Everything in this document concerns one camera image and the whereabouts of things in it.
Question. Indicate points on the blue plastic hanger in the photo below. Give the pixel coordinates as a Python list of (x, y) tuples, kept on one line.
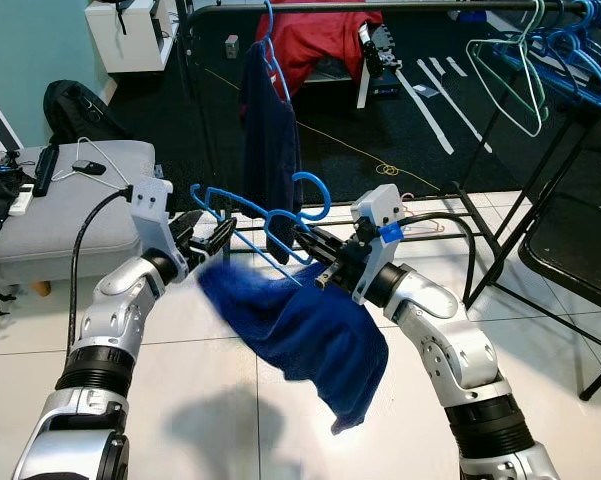
[(570, 55), (600, 95), (325, 195), (272, 60)]

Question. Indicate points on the royal blue shirt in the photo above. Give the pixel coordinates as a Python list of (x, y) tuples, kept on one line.
[(310, 330)]

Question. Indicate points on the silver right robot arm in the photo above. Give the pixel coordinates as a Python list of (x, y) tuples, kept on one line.
[(450, 350)]

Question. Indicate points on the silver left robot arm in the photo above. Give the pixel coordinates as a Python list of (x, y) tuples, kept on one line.
[(110, 320)]

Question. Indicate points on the pink hanger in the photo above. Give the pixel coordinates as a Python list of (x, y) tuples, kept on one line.
[(425, 220)]

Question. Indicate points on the pale green plastic hanger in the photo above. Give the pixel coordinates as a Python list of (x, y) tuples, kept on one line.
[(530, 125)]

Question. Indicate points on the navy printed t-shirt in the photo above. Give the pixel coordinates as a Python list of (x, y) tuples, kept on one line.
[(270, 170)]

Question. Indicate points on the grey ottoman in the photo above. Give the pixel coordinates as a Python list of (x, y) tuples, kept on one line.
[(80, 225)]

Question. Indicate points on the black key fob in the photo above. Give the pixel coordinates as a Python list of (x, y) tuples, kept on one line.
[(88, 167)]

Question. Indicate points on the black backpack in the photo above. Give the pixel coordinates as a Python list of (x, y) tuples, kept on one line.
[(85, 115)]

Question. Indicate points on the black remote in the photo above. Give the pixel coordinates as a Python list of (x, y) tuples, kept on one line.
[(46, 170)]

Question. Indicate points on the white power strip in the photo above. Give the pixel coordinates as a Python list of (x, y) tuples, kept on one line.
[(22, 200)]

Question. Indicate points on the red cloth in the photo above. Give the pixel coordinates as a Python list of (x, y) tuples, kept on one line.
[(320, 45)]

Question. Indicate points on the white cabinet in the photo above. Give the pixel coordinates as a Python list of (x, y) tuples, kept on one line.
[(130, 35)]

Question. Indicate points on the black device on white stand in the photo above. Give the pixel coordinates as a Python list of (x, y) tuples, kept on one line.
[(375, 50)]

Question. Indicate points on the black folding chair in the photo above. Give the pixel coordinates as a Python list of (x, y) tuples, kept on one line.
[(570, 250)]

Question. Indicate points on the black metal clothes rack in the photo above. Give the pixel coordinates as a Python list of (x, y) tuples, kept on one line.
[(430, 6)]

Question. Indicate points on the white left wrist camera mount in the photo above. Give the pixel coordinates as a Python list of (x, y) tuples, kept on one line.
[(152, 215)]

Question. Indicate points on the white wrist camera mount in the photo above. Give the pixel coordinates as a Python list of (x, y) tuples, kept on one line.
[(152, 215), (380, 210)]

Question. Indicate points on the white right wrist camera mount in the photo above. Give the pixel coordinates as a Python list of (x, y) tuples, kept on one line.
[(380, 210)]

